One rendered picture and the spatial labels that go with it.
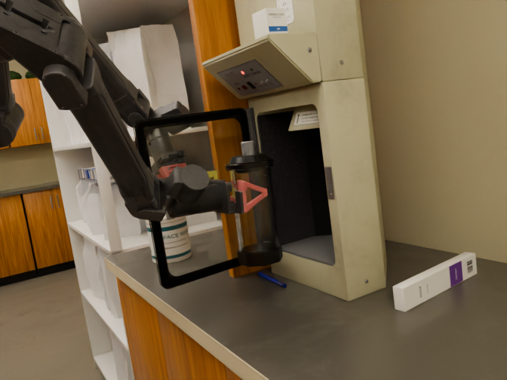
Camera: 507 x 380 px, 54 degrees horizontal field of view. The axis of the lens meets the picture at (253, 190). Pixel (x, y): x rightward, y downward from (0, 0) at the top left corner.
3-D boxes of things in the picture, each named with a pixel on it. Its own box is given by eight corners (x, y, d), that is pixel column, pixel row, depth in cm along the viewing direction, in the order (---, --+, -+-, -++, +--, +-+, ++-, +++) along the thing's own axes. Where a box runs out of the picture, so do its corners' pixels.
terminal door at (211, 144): (266, 257, 133) (245, 106, 128) (162, 291, 116) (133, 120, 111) (265, 256, 134) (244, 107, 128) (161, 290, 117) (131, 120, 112)
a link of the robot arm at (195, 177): (135, 182, 102) (133, 218, 98) (147, 149, 94) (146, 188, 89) (191, 189, 107) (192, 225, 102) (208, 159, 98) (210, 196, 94)
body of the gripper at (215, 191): (211, 180, 111) (180, 184, 107) (234, 182, 102) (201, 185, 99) (214, 209, 112) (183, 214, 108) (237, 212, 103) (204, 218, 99)
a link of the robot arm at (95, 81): (40, 19, 68) (29, 76, 62) (81, 13, 68) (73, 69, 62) (136, 185, 105) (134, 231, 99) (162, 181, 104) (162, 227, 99)
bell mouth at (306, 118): (330, 124, 131) (328, 102, 131) (378, 118, 116) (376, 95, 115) (274, 133, 123) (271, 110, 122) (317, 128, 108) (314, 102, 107)
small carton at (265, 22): (274, 43, 107) (270, 14, 107) (289, 38, 103) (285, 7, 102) (255, 44, 105) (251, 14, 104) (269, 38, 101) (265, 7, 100)
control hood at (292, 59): (247, 99, 129) (241, 59, 128) (323, 81, 101) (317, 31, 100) (207, 103, 124) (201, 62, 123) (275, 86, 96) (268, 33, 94)
